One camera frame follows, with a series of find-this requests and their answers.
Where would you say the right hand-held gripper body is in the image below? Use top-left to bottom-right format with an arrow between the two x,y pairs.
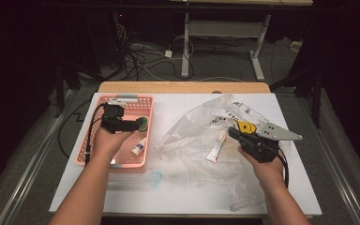
239,122 -> 304,164

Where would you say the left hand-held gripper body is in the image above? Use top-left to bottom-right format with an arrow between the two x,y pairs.
100,97 -> 128,135

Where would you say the green-capped small jar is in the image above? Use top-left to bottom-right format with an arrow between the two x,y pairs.
137,116 -> 149,134

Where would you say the pink plastic basket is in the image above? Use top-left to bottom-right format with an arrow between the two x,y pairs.
75,93 -> 155,174

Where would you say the small white dropper bottle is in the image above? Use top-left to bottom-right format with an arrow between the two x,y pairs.
130,137 -> 147,158

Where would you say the white ointment tube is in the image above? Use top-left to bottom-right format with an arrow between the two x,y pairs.
205,132 -> 228,164

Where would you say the clear plastic bag smiley print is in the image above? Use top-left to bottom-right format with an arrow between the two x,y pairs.
155,93 -> 293,213

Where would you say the person's left hand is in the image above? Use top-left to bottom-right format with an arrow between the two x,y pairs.
91,126 -> 136,160

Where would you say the person's right hand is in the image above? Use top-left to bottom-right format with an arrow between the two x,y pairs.
237,147 -> 287,190

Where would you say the white board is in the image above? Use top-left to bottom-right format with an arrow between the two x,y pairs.
49,92 -> 323,217

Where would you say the black stand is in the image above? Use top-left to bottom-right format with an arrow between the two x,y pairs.
270,65 -> 325,129
53,60 -> 107,119

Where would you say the small white box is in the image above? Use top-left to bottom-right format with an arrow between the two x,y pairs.
289,39 -> 304,53

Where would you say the right hand-held gripper black cable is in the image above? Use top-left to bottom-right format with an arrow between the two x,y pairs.
277,148 -> 291,189

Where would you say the black floor cable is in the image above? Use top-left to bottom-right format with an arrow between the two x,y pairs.
57,98 -> 92,159

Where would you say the tangle of floor cables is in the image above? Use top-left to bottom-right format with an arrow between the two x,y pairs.
114,18 -> 195,83

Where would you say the metal floor rail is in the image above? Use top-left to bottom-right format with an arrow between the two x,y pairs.
293,93 -> 360,225
0,88 -> 77,225

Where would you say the white metal desk frame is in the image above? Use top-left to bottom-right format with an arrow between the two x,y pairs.
180,12 -> 272,83

